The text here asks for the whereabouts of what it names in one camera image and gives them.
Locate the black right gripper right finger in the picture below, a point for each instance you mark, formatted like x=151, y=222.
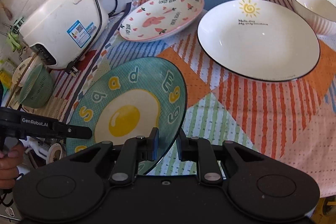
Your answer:
x=200, y=151

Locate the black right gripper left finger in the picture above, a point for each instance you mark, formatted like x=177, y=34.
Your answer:
x=134, y=151

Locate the teal egg plate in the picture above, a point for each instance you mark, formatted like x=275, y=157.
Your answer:
x=130, y=100

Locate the white ribbed bowl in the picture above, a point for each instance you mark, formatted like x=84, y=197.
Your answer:
x=319, y=14

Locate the person's left hand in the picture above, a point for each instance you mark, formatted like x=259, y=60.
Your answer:
x=9, y=166

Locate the green plastic colander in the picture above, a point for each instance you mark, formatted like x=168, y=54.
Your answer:
x=37, y=89

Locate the white rice cooker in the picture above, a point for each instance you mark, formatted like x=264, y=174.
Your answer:
x=61, y=30

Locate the white sun plate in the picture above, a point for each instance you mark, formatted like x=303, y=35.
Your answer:
x=259, y=40

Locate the pink rabbit plate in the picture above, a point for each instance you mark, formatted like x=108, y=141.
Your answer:
x=158, y=19

